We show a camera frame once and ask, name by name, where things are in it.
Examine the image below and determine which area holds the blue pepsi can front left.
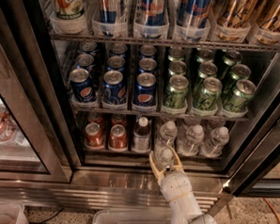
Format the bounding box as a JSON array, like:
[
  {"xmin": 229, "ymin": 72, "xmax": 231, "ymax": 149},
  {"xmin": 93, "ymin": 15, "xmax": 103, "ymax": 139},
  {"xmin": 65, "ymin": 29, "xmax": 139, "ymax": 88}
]
[{"xmin": 70, "ymin": 68, "xmax": 97, "ymax": 103}]

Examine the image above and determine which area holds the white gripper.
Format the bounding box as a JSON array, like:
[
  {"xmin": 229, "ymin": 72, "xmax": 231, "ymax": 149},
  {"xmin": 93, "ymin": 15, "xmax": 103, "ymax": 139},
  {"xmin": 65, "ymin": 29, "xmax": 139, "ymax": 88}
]
[{"xmin": 148, "ymin": 149, "xmax": 194, "ymax": 202}]

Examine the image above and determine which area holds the red bull can right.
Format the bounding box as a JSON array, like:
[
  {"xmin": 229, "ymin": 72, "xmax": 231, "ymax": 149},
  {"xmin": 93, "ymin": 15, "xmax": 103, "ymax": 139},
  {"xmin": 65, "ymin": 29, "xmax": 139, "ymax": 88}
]
[{"xmin": 177, "ymin": 0, "xmax": 213, "ymax": 41}]

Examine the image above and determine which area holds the blue pepsi can front right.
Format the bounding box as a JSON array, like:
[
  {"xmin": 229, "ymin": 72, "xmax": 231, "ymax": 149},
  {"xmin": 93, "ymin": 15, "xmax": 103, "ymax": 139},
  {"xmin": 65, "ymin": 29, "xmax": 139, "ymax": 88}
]
[{"xmin": 132, "ymin": 72, "xmax": 157, "ymax": 112}]

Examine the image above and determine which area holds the blue pepsi can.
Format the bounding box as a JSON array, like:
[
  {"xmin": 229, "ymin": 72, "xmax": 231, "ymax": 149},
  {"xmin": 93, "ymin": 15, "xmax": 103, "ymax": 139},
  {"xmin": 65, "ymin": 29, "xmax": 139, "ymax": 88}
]
[
  {"xmin": 70, "ymin": 68, "xmax": 97, "ymax": 103},
  {"xmin": 132, "ymin": 72, "xmax": 157, "ymax": 112},
  {"xmin": 101, "ymin": 70, "xmax": 127, "ymax": 110}
]

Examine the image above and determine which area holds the fridge right door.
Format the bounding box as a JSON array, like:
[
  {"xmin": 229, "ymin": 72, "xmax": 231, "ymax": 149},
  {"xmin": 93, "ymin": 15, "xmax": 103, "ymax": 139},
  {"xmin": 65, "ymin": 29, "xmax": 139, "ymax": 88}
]
[{"xmin": 224, "ymin": 89, "xmax": 280, "ymax": 200}]

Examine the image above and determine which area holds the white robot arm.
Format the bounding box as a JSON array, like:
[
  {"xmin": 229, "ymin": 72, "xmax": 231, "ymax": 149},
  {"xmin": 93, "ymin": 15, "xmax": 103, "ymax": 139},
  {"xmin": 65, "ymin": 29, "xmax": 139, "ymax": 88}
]
[{"xmin": 148, "ymin": 146, "xmax": 217, "ymax": 224}]

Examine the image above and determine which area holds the gold can left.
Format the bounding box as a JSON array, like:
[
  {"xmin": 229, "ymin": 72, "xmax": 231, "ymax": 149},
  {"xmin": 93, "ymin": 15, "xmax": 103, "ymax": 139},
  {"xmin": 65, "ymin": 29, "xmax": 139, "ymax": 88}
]
[{"xmin": 210, "ymin": 0, "xmax": 258, "ymax": 43}]

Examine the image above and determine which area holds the clear plastic bin left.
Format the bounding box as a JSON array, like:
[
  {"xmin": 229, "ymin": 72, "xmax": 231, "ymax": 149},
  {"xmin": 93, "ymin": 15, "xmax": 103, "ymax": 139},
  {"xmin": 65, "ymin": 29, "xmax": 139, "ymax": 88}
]
[{"xmin": 0, "ymin": 202, "xmax": 30, "ymax": 224}]

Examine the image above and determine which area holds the green soda can front left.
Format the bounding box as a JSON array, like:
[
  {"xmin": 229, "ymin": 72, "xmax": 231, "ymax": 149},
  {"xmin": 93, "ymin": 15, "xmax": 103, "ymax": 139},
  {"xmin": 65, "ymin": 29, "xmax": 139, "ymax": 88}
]
[{"xmin": 161, "ymin": 75, "xmax": 189, "ymax": 115}]

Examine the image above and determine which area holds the red soda can front left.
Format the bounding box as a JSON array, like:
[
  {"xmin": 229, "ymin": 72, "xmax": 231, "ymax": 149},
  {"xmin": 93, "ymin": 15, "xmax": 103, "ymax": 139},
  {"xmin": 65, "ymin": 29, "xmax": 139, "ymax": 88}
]
[{"xmin": 85, "ymin": 122, "xmax": 105, "ymax": 151}]

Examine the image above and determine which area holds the dark drink bottle white cap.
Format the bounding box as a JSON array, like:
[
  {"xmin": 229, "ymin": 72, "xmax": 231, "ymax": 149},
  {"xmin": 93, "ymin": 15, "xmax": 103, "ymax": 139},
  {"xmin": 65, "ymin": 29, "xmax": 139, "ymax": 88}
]
[{"xmin": 132, "ymin": 117, "xmax": 151, "ymax": 153}]

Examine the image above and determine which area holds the red bull can left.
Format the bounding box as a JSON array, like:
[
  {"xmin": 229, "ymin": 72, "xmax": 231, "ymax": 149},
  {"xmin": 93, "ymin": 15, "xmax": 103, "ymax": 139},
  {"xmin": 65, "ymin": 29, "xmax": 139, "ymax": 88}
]
[{"xmin": 96, "ymin": 0, "xmax": 126, "ymax": 38}]

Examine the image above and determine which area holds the red bull can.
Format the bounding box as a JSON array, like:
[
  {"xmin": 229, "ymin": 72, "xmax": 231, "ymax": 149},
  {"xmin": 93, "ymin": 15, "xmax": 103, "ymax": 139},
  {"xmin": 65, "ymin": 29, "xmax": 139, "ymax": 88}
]
[
  {"xmin": 177, "ymin": 0, "xmax": 213, "ymax": 41},
  {"xmin": 139, "ymin": 0, "xmax": 165, "ymax": 40},
  {"xmin": 96, "ymin": 0, "xmax": 126, "ymax": 38}
]

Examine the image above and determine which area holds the red soda can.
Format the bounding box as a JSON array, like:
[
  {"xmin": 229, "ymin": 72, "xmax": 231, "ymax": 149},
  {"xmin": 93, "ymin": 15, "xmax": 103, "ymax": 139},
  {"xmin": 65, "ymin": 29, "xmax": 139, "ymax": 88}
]
[
  {"xmin": 85, "ymin": 122, "xmax": 105, "ymax": 151},
  {"xmin": 108, "ymin": 124, "xmax": 128, "ymax": 152}
]

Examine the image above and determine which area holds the steel fridge left door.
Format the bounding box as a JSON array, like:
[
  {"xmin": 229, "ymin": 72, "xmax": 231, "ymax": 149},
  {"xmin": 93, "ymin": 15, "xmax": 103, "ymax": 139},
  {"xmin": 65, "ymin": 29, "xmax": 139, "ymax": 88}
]
[{"xmin": 0, "ymin": 6, "xmax": 72, "ymax": 183}]

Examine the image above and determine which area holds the white 7up can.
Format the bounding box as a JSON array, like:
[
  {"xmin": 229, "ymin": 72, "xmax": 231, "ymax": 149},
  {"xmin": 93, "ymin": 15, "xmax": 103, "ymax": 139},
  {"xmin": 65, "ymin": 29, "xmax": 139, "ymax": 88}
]
[{"xmin": 50, "ymin": 0, "xmax": 86, "ymax": 34}]

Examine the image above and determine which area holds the clear plastic bin centre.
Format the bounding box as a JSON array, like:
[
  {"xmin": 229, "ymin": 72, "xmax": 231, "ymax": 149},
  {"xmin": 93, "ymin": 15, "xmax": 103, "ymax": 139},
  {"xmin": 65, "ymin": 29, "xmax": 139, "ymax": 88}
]
[{"xmin": 92, "ymin": 209, "xmax": 171, "ymax": 224}]

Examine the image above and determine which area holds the green soda can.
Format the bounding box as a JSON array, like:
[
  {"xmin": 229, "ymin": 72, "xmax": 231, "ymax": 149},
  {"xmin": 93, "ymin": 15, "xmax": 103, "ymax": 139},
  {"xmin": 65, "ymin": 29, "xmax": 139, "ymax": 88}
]
[
  {"xmin": 193, "ymin": 77, "xmax": 223, "ymax": 116},
  {"xmin": 161, "ymin": 75, "xmax": 189, "ymax": 115},
  {"xmin": 221, "ymin": 79, "xmax": 257, "ymax": 118}
]

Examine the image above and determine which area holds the clear plastic bin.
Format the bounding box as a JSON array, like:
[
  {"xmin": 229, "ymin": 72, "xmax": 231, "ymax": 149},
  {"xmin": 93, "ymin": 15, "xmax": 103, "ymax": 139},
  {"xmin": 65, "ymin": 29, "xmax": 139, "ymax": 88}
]
[
  {"xmin": 0, "ymin": 202, "xmax": 30, "ymax": 224},
  {"xmin": 92, "ymin": 209, "xmax": 171, "ymax": 224}
]

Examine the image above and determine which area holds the green soda can front right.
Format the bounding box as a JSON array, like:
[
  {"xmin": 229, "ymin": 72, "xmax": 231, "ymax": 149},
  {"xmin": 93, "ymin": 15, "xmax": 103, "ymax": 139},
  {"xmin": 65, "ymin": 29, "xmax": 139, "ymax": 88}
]
[{"xmin": 221, "ymin": 79, "xmax": 257, "ymax": 118}]

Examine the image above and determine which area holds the clear water bottle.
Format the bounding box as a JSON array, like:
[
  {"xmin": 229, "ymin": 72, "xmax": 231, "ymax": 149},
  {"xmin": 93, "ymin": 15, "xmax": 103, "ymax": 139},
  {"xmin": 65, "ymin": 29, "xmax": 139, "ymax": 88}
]
[
  {"xmin": 154, "ymin": 147, "xmax": 175, "ymax": 170},
  {"xmin": 178, "ymin": 124, "xmax": 205, "ymax": 157},
  {"xmin": 155, "ymin": 121, "xmax": 178, "ymax": 151},
  {"xmin": 200, "ymin": 127, "xmax": 229, "ymax": 158}
]

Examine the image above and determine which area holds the black cable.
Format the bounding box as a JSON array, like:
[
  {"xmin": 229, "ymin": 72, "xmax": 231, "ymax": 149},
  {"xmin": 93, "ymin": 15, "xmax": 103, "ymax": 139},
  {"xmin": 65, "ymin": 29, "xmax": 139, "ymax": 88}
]
[{"xmin": 29, "ymin": 205, "xmax": 70, "ymax": 224}]

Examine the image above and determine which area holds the blue pepsi can front middle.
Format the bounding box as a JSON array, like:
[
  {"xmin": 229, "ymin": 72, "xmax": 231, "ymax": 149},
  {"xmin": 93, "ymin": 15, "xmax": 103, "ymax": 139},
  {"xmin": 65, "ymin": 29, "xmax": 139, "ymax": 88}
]
[{"xmin": 101, "ymin": 70, "xmax": 127, "ymax": 110}]

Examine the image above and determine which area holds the red soda can front right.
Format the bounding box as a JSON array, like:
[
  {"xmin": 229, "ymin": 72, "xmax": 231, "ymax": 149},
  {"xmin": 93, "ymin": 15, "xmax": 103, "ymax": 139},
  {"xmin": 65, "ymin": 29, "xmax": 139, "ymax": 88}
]
[{"xmin": 108, "ymin": 124, "xmax": 128, "ymax": 152}]

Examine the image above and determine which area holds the orange cable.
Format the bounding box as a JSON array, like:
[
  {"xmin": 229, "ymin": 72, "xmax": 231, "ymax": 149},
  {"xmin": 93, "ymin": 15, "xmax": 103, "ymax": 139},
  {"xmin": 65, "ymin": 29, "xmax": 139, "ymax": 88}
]
[{"xmin": 261, "ymin": 198, "xmax": 280, "ymax": 224}]

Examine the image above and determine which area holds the green soda can front middle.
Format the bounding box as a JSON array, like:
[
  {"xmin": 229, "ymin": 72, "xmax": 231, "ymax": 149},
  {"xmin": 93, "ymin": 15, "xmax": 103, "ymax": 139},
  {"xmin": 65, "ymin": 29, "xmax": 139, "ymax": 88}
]
[{"xmin": 193, "ymin": 77, "xmax": 223, "ymax": 116}]

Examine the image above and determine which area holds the red bull can middle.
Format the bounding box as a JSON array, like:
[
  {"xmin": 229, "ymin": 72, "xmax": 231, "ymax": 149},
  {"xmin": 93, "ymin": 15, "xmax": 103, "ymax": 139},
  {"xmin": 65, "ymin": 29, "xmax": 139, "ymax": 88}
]
[{"xmin": 139, "ymin": 0, "xmax": 165, "ymax": 40}]

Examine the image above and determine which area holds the gold can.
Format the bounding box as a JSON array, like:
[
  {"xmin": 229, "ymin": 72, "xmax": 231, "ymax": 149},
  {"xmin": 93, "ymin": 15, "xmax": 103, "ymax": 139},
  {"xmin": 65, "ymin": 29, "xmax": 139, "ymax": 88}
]
[
  {"xmin": 249, "ymin": 0, "xmax": 280, "ymax": 46},
  {"xmin": 210, "ymin": 0, "xmax": 258, "ymax": 43}
]

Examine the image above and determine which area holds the clear water bottle behind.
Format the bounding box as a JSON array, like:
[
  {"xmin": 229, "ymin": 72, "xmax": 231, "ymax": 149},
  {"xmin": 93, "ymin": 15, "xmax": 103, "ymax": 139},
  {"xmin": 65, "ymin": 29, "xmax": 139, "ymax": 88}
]
[{"xmin": 155, "ymin": 121, "xmax": 178, "ymax": 151}]

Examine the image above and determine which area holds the gold can right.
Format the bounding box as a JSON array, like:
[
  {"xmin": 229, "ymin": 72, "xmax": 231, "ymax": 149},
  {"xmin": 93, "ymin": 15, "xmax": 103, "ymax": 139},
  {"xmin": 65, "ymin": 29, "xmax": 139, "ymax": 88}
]
[{"xmin": 249, "ymin": 0, "xmax": 280, "ymax": 46}]

